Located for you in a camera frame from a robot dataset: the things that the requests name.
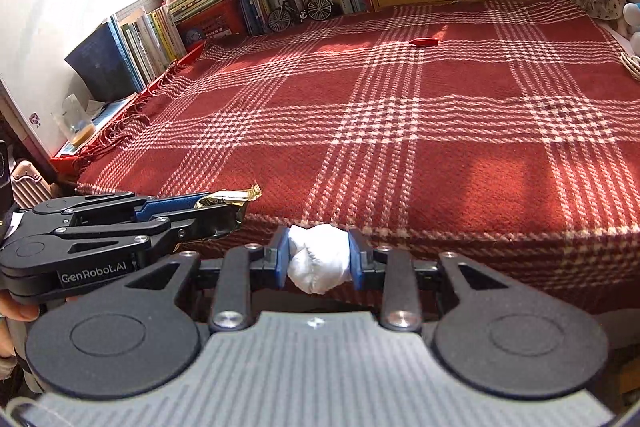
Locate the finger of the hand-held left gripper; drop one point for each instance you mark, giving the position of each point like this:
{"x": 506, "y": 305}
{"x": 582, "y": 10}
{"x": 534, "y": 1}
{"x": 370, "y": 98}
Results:
{"x": 170, "y": 205}
{"x": 165, "y": 229}

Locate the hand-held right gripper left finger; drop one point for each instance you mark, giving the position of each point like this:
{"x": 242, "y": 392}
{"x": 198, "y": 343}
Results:
{"x": 281, "y": 257}

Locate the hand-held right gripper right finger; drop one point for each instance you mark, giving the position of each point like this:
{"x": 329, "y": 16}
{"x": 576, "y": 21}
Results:
{"x": 356, "y": 259}

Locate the white tissue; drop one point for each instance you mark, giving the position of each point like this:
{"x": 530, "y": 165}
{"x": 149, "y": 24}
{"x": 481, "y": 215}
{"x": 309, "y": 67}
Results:
{"x": 320, "y": 257}

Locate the gold foil wrapper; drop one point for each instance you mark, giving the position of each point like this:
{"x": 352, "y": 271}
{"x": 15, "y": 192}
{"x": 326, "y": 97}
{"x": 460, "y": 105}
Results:
{"x": 230, "y": 197}

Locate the person's left hand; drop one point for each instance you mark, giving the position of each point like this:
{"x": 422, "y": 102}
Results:
{"x": 17, "y": 307}

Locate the pink ribbed suitcase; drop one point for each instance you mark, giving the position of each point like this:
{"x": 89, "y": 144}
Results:
{"x": 32, "y": 187}

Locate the clear plastic cup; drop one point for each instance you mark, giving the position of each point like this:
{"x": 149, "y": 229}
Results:
{"x": 75, "y": 122}

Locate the red plaid blanket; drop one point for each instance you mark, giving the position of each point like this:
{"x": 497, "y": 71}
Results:
{"x": 400, "y": 132}

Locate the large dark blue book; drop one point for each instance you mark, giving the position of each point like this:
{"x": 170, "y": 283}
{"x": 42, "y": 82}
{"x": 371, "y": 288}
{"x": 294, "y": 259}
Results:
{"x": 100, "y": 62}

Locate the red printed box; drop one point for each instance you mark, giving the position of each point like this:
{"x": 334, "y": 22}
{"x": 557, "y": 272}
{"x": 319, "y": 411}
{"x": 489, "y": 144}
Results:
{"x": 210, "y": 24}

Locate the small red wrapper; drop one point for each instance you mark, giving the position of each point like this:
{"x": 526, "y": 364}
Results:
{"x": 424, "y": 42}

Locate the black model bicycle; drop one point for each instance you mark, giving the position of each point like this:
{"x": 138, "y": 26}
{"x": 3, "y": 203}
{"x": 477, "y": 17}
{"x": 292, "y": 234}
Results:
{"x": 300, "y": 9}

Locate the woven basket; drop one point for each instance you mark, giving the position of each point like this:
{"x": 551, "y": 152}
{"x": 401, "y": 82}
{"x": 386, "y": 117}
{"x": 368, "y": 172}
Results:
{"x": 632, "y": 64}

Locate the blue plush toy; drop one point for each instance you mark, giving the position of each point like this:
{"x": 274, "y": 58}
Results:
{"x": 632, "y": 19}

